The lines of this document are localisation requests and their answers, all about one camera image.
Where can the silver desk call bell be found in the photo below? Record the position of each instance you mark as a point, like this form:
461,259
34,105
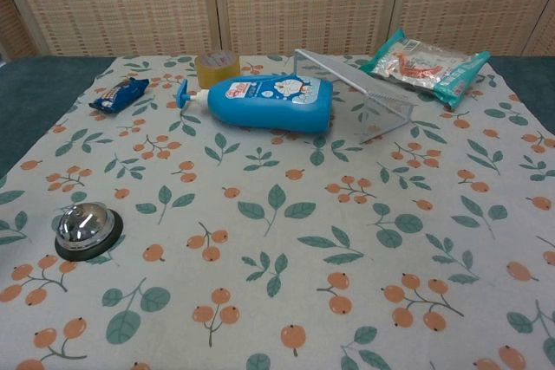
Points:
83,223

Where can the blue pump lotion bottle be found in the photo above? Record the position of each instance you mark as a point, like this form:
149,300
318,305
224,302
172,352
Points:
273,100

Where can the floral leaf fruit tablecloth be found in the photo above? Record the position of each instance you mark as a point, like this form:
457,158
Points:
303,222

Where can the clear acrylic stand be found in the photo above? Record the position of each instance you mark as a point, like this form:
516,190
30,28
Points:
347,79

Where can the yellow packing tape roll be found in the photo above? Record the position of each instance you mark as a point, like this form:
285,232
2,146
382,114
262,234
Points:
217,67

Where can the woven bamboo folding screen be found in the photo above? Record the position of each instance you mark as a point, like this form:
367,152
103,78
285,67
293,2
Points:
277,1

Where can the blue cookie snack packet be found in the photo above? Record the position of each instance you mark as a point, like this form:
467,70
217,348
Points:
120,93

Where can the teal snack food bag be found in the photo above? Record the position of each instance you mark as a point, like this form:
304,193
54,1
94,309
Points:
427,67

